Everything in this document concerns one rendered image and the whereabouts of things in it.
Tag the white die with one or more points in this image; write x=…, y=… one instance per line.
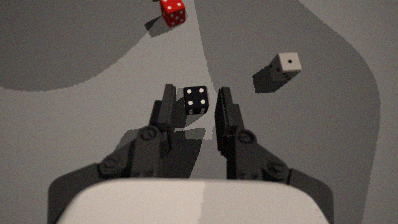
x=284, y=66

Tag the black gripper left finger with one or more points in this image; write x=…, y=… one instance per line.
x=140, y=158

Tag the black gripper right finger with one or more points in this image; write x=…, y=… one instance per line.
x=247, y=160

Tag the black die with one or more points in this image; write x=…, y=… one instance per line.
x=195, y=100

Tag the red die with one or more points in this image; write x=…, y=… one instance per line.
x=173, y=12

